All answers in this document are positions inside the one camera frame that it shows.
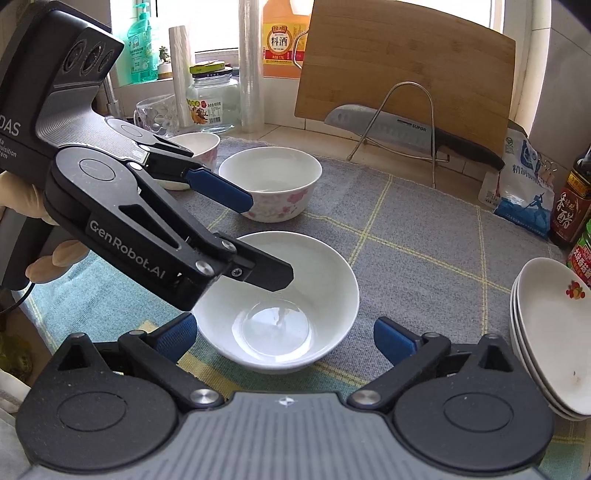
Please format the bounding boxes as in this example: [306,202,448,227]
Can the plain white bowl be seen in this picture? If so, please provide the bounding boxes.
[187,232,360,374]

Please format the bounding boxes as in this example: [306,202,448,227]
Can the white plate red flower print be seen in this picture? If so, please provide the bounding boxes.
[516,257,591,414]
[512,270,591,418]
[509,277,591,422]

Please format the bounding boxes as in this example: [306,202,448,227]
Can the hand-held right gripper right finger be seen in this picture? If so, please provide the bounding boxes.
[348,316,527,409]

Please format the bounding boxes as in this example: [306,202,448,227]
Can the metal wire knife rack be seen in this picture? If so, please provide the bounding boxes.
[347,82,451,189]

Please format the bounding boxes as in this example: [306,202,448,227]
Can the grey blue woven table mat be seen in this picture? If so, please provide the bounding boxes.
[18,134,591,480]

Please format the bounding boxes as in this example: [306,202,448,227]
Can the green lid sauce jar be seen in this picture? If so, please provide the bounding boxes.
[566,231,591,289]

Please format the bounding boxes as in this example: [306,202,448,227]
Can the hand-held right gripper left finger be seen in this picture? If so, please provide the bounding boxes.
[60,311,227,409]

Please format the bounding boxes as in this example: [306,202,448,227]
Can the white bowl faint pink print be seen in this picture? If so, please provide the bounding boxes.
[159,132,221,191]

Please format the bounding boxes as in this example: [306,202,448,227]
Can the orange cooking wine bottle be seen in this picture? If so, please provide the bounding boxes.
[262,0,311,79]

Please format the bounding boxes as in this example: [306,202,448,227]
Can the white blue salt bag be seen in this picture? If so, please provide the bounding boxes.
[479,127,557,237]

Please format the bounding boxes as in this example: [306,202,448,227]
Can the metal wire loop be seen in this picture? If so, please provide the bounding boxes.
[292,30,311,70]

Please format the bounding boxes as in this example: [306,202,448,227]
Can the person's left hand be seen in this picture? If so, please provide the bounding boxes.
[0,171,90,283]

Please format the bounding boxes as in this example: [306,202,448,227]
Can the bamboo cutting board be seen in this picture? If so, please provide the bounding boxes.
[294,0,516,155]

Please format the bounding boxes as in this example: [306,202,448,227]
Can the patterned glass cup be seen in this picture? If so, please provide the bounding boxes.
[134,95,178,138]

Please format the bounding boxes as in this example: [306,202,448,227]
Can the dark vinegar bottle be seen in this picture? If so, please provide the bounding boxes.
[549,145,591,250]

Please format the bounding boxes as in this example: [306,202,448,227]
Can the kitchen knife black handle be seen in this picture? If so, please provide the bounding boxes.
[323,104,506,171]

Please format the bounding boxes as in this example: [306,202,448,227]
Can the green dish soap bottle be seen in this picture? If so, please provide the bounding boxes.
[126,2,158,85]

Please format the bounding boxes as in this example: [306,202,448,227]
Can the white bowl pink flowers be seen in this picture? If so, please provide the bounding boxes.
[218,147,323,222]

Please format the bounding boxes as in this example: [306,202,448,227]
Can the clear plastic wrap roll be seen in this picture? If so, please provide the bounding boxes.
[238,0,265,134]

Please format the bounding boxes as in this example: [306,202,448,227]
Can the black cable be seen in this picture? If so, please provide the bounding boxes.
[0,276,38,317]

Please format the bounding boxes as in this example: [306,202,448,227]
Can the white cloth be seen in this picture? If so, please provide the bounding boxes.
[0,369,33,480]

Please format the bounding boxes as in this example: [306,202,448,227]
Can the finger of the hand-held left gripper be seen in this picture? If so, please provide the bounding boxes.
[106,117,254,214]
[69,176,295,311]

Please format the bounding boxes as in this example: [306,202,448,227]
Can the glass storage jar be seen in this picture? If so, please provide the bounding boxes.
[186,62,242,136]

